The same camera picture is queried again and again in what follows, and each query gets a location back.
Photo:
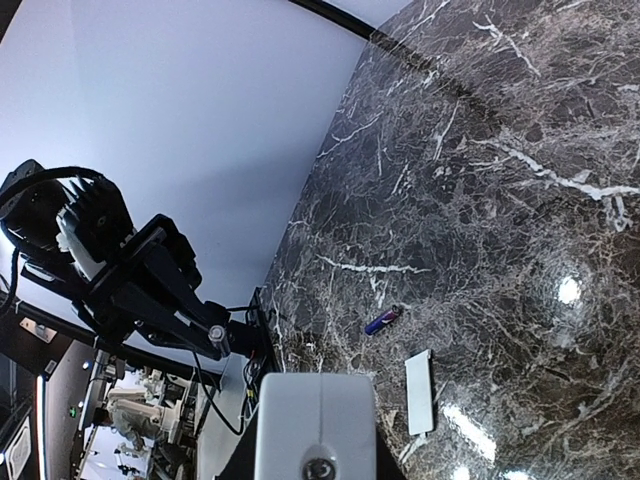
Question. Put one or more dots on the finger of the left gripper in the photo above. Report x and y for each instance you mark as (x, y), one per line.
(164, 308)

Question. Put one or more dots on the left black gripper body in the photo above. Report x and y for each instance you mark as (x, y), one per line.
(74, 230)

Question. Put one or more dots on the white remote control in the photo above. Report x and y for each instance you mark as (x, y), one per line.
(316, 426)

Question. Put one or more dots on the white battery cover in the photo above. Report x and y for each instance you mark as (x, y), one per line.
(420, 399)

